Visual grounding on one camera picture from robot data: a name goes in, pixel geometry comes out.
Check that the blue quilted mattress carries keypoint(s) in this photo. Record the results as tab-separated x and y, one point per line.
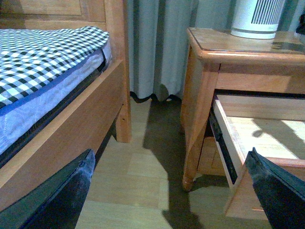
17	120

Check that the wooden bed frame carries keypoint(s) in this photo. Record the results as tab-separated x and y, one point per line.
84	123

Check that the white cylindrical air purifier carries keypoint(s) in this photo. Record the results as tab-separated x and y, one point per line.
256	19

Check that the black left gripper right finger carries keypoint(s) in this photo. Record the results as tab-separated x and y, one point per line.
280	193

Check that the checkered bed sheet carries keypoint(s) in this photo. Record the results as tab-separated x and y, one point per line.
31	59

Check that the wooden drawer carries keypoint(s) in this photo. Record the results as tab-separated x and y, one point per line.
273	125

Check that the wooden nightstand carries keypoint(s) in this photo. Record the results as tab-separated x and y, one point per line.
219	60

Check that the grey curtain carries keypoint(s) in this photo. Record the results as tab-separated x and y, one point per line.
158	43

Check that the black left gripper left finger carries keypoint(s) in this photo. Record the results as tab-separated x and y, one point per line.
57	202

